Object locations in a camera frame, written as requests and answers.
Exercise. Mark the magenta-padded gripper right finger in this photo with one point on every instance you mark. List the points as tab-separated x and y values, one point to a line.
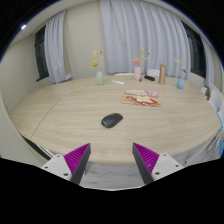
164	164

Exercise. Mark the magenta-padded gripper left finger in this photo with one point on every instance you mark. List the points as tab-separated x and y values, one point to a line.
60	165

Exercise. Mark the black computer mouse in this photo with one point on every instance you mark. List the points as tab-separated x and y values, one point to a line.
111	120

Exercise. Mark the cartoon print mouse pad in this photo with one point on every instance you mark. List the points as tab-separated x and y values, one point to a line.
140	98

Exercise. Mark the white chair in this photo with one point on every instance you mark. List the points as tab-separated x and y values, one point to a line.
221	115
123	74
153	72
215	98

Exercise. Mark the blue vase with dried flowers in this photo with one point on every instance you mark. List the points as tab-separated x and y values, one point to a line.
180	83

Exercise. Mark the small black case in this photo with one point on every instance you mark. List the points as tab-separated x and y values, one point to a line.
149	78

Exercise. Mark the dark pen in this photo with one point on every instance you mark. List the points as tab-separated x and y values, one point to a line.
141	79

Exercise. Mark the tan insulated bottle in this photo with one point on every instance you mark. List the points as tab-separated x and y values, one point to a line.
162	74

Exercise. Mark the white remote control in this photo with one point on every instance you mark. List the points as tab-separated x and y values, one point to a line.
118	82

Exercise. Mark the pink vase with dried flowers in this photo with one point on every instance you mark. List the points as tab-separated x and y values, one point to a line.
137	73

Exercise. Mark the green vase with dried flowers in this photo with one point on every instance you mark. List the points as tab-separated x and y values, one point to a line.
100	78

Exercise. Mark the narrow white curtain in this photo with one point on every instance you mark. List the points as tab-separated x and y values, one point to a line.
208	63
55	50

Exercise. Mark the dark window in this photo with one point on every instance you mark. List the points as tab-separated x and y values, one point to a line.
40	56
196	53

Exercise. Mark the wide white curtain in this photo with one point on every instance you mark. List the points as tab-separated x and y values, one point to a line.
143	33

